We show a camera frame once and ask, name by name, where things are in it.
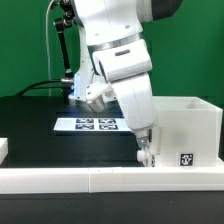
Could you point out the white drawer cabinet box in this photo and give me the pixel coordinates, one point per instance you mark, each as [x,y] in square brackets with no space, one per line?
[186,132]

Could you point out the white left rail wall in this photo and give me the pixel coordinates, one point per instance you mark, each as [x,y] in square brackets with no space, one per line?
[3,149]

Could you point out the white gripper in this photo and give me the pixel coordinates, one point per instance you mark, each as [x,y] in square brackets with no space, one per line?
[134,96]

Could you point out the white rail wall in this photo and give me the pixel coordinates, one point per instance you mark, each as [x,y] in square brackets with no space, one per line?
[94,180]
[3,149]

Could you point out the marker tag sheet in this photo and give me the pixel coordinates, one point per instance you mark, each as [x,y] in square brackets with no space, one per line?
[91,124]

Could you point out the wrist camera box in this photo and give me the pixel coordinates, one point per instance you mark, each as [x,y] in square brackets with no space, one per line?
[98,95]

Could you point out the white front rail wall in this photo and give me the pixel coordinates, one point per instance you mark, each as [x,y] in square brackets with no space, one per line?
[94,180]

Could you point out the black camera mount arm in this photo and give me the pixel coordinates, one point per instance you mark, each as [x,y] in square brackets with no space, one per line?
[68,19]

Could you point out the white front drawer with knob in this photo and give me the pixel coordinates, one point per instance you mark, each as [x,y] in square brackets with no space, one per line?
[146,158]

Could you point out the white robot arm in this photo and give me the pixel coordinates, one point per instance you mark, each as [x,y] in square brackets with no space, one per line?
[113,36]

